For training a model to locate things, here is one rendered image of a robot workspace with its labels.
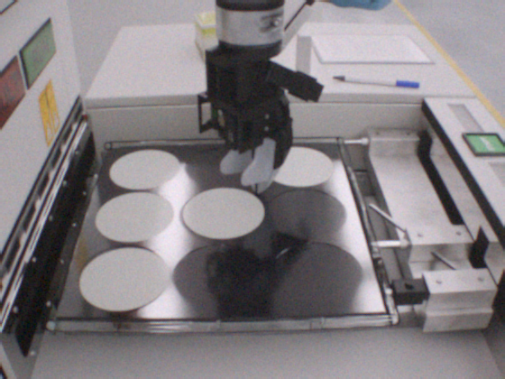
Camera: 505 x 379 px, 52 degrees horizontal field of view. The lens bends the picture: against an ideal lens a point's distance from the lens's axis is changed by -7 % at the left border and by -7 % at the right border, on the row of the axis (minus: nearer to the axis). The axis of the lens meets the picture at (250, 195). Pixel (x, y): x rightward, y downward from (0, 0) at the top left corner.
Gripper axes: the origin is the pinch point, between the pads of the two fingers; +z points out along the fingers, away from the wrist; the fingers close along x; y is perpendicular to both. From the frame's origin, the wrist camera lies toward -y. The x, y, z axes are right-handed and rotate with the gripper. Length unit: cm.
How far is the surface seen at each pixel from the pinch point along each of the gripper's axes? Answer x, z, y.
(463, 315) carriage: 30.4, 3.8, -1.0
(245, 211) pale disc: 1.9, 1.4, 4.8
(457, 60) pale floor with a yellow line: -100, 92, -294
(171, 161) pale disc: -13.9, 1.4, 4.0
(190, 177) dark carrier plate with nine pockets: -9.0, 1.5, 4.6
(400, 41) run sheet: -9.1, -5.3, -48.0
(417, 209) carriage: 16.2, 3.5, -13.8
